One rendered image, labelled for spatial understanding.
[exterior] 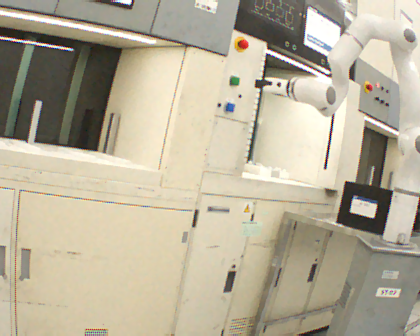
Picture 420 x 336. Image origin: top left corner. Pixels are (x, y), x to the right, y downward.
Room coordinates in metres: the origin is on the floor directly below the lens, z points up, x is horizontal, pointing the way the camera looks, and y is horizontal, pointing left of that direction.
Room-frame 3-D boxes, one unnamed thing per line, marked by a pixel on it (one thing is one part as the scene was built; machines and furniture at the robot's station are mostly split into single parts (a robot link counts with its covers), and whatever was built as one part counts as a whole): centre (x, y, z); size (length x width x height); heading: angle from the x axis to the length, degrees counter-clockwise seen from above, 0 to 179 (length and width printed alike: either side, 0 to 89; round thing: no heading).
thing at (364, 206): (2.20, -0.73, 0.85); 0.28 x 0.28 x 0.17; 43
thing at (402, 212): (1.76, -0.70, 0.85); 0.19 x 0.19 x 0.18
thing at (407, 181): (1.72, -0.70, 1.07); 0.19 x 0.12 x 0.24; 174
